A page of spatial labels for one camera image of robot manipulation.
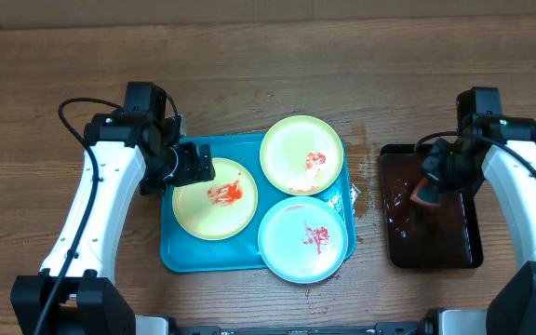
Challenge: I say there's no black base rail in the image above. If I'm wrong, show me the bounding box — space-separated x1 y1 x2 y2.
169 320 437 335

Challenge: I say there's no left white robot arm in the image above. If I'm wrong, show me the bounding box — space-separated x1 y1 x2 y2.
10 82 215 334

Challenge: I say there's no yellow plate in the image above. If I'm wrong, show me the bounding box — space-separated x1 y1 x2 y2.
172 158 259 240
260 115 344 195

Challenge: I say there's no teal plastic tray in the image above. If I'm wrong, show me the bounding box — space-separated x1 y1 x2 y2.
159 131 358 274

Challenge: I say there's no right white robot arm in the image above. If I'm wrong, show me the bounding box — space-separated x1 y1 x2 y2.
410 87 536 334

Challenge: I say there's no orange and green sponge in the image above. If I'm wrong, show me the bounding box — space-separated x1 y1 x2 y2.
409 178 439 208

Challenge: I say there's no black water tray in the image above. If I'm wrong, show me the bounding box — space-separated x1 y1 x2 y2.
380 144 484 269

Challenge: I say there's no light blue plate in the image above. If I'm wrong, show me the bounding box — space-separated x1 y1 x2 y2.
258 196 349 284

